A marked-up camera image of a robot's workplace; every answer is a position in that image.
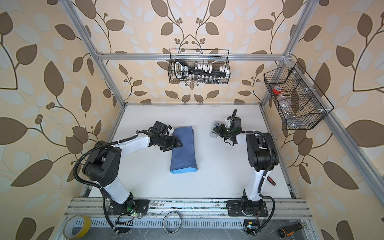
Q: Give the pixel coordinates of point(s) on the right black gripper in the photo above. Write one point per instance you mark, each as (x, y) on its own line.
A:
(220, 130)

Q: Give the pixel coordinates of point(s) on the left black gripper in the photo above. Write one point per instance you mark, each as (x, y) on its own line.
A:
(172, 144)

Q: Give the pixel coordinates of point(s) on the blue wrapping paper sheet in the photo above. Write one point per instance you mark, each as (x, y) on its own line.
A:
(183, 158)

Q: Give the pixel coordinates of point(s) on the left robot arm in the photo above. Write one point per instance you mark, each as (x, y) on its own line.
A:
(99, 167)

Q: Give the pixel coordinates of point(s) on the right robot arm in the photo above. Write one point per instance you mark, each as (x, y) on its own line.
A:
(262, 157)

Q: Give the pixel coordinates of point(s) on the black socket set holder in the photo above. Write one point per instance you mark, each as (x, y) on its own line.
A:
(199, 71)

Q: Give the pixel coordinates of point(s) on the yellow tape roll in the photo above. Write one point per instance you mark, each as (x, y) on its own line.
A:
(77, 227)

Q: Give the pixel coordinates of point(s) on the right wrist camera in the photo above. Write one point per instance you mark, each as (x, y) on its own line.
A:
(230, 122)

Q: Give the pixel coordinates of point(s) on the back wire basket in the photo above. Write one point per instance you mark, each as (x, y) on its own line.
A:
(215, 57)

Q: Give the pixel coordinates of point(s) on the wire basket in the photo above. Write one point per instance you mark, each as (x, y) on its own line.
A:
(215, 57)
(302, 103)

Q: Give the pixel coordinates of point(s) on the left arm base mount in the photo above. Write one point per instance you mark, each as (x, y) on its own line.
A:
(130, 207)

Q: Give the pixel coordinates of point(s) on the right wire basket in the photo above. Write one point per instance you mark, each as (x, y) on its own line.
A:
(302, 103)

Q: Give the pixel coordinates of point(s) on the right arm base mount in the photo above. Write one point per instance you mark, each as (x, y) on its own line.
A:
(237, 208)

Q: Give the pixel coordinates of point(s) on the orange handled screwdriver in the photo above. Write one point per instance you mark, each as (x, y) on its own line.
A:
(290, 230)

